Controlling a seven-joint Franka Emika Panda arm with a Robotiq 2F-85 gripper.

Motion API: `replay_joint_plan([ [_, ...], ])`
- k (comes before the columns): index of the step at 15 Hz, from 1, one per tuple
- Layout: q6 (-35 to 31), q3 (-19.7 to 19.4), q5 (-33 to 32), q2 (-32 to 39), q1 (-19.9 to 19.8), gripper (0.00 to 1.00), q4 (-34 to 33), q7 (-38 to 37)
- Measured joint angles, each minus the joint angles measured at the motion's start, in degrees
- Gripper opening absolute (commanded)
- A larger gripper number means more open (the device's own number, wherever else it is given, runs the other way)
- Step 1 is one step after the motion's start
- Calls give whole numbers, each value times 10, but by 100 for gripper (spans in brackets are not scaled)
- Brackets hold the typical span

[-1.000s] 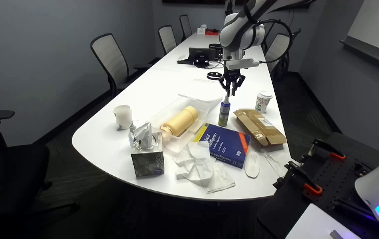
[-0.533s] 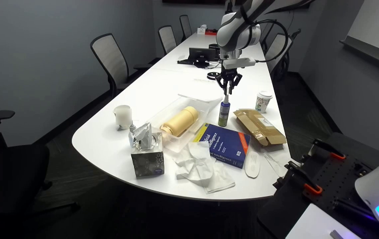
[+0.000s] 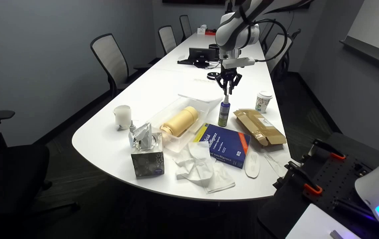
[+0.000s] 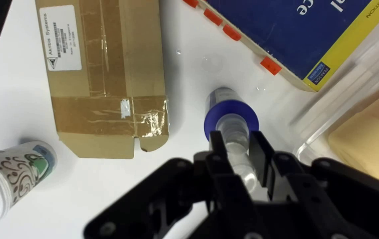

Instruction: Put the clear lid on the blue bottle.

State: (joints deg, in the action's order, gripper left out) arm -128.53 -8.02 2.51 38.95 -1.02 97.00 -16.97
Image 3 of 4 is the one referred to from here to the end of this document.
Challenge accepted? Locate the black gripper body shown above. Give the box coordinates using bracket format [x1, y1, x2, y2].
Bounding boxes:
[218, 66, 242, 84]

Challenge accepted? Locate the blue bottle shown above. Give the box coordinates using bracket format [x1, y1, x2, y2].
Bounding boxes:
[217, 99, 233, 129]

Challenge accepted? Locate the coffee cup with white lid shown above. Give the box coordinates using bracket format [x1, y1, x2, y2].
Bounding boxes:
[254, 90, 274, 114]

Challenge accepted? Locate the black conference phone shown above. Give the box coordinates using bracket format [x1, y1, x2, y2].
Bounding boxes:
[176, 46, 221, 69]

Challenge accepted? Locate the brown cardboard box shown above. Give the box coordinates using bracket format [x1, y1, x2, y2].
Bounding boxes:
[233, 107, 288, 149]

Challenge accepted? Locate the yellow cylindrical roll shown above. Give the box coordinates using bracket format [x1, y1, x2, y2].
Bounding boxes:
[159, 105, 201, 138]

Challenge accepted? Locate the blue book with orange tabs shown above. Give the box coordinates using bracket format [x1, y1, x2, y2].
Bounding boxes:
[192, 122, 253, 170]

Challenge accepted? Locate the mesh back office chair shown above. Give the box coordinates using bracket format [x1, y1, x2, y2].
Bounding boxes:
[178, 13, 194, 40]
[89, 32, 155, 97]
[156, 24, 180, 57]

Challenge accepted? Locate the white oval pad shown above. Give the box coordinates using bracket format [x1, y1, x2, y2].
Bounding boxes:
[244, 147, 262, 180]

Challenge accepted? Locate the clear plastic bag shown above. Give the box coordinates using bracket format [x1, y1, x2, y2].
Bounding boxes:
[260, 147, 290, 178]

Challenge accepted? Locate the white face mask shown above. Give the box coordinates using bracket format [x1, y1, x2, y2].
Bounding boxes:
[188, 141, 217, 187]

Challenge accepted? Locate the white paper napkin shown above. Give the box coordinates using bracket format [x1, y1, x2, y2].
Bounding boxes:
[173, 150, 237, 194]

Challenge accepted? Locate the small paper cup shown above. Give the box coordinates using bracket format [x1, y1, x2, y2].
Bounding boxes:
[112, 103, 133, 131]

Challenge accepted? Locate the grey tissue box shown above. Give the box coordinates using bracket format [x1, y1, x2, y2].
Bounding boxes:
[128, 121, 167, 180]

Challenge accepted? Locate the black mounting board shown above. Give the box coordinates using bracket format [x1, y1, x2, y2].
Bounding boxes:
[260, 131, 379, 239]

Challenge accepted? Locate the white paper sheet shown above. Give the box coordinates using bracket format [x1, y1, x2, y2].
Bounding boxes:
[286, 203, 361, 239]

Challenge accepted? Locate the black office chair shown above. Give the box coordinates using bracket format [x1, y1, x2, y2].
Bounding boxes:
[0, 109, 81, 239]

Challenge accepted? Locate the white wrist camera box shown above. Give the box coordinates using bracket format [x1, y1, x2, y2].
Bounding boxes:
[221, 56, 257, 70]

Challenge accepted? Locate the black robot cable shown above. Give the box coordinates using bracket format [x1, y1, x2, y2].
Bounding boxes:
[241, 17, 292, 64]

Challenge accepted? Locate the black clamp with orange handle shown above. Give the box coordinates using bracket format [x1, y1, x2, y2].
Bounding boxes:
[307, 138, 347, 163]
[284, 159, 326, 196]

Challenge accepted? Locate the white wall board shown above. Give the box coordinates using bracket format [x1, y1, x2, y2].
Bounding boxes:
[339, 0, 379, 74]

